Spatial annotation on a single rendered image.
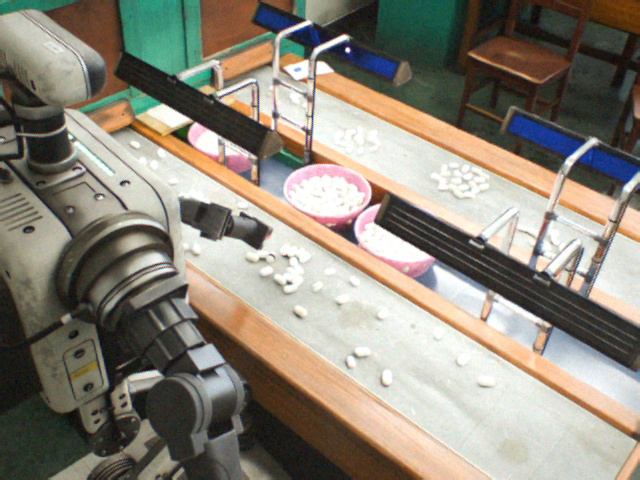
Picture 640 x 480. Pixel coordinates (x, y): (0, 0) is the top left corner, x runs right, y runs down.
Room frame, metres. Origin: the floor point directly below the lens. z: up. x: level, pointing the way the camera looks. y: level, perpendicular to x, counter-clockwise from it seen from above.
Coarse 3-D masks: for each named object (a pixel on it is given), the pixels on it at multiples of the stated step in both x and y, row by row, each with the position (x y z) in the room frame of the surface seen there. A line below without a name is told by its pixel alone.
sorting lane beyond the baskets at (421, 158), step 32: (288, 96) 2.34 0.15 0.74; (320, 96) 2.35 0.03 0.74; (320, 128) 2.12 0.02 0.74; (352, 128) 2.14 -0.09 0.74; (384, 128) 2.15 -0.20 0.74; (384, 160) 1.95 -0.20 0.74; (416, 160) 1.96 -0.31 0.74; (448, 160) 1.98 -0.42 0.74; (416, 192) 1.78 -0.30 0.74; (448, 192) 1.79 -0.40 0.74; (480, 192) 1.80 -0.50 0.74; (512, 192) 1.82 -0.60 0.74; (480, 224) 1.64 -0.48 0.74; (608, 256) 1.53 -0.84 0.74; (608, 288) 1.40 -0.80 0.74
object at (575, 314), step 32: (384, 224) 1.21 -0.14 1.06; (416, 224) 1.18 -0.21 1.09; (448, 224) 1.16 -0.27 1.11; (448, 256) 1.11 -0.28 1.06; (480, 256) 1.09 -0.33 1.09; (512, 288) 1.02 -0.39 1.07; (544, 288) 1.00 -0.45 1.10; (544, 320) 0.96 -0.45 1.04; (576, 320) 0.94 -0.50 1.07; (608, 320) 0.92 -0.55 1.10; (608, 352) 0.88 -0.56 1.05
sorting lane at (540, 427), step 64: (128, 128) 2.04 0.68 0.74; (192, 256) 1.41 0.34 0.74; (320, 256) 1.45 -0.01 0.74; (320, 320) 1.21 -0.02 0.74; (384, 320) 1.22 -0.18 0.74; (448, 384) 1.03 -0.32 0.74; (512, 384) 1.04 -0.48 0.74; (448, 448) 0.86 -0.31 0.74; (512, 448) 0.87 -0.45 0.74; (576, 448) 0.88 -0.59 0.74
